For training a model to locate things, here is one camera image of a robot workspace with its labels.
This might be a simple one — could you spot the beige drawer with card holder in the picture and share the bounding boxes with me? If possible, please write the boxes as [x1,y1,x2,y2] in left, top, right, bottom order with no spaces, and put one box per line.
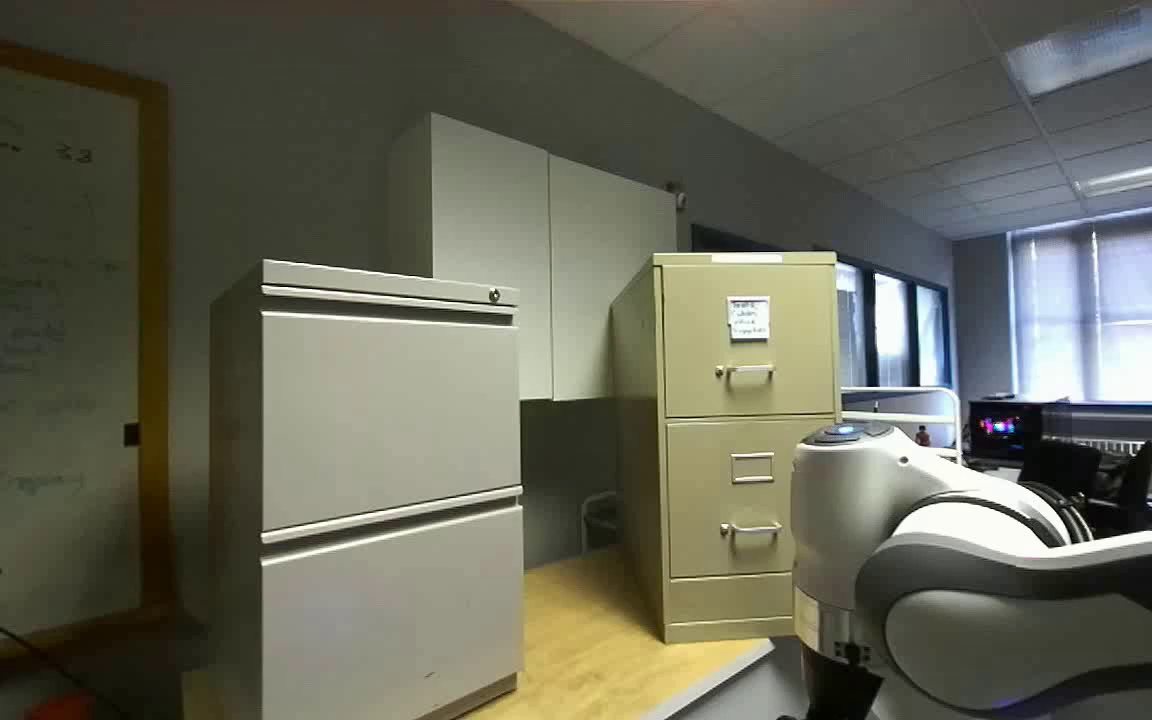
[665,411,831,584]

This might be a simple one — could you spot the silver drawer handle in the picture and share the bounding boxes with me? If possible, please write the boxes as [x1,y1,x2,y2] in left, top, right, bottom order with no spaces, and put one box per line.
[715,518,785,551]
[711,359,780,396]

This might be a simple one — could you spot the beige metal file cabinet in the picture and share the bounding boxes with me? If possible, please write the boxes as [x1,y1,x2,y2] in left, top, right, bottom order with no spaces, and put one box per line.
[606,250,846,647]

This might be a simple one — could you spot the beige drawer with paper label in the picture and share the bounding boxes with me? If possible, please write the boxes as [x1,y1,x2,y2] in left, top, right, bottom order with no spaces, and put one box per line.
[654,261,844,421]

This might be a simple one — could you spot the grey lateral file cabinet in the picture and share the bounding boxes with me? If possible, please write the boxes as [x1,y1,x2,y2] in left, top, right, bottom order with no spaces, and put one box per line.
[208,257,528,720]

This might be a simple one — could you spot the white paper label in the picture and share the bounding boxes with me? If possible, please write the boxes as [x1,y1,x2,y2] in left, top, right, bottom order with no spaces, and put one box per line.
[722,292,774,348]

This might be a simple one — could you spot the dark interior window panels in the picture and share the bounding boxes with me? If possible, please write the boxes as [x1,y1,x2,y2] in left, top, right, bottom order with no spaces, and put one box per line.
[831,257,955,396]

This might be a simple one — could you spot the white shelf unit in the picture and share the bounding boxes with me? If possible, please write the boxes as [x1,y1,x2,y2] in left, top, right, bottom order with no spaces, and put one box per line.
[839,384,969,463]

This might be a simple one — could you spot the black computer monitor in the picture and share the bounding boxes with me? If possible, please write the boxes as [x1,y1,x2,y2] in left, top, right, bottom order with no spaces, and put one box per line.
[969,396,1048,470]

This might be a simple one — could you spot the black office chair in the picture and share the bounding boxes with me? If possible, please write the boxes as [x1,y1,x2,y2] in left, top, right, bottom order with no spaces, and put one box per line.
[1014,437,1152,519]

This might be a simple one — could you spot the window with blinds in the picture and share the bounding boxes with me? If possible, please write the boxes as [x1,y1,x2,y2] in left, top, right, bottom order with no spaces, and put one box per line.
[1007,195,1152,411]

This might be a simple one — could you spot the narrow ceiling light strip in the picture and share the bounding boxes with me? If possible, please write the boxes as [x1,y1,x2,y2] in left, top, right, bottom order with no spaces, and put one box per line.
[1070,150,1152,205]

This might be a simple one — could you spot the large ceiling light panel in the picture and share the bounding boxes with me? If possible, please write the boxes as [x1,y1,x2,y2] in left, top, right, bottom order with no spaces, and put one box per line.
[998,0,1152,99]

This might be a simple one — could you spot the white wall cabinet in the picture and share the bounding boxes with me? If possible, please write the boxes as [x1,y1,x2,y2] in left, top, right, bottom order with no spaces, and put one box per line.
[382,114,684,405]

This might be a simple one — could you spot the whiteboard with wooden frame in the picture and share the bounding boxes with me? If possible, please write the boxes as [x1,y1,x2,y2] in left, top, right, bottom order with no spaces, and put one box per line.
[0,22,180,659]

